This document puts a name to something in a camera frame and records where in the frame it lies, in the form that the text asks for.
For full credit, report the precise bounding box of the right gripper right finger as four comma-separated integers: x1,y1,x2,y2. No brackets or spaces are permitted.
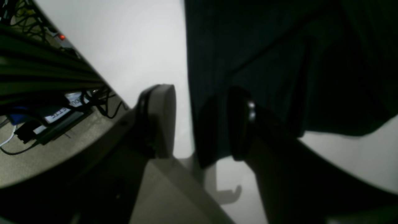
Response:
227,86,397,224

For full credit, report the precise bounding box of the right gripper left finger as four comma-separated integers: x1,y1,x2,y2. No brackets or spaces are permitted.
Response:
0,84,234,224

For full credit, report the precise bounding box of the black T-shirt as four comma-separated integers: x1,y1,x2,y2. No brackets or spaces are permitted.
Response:
184,0,397,168

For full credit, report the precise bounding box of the white power strip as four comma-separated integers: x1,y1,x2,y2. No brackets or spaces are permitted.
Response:
53,33,81,59

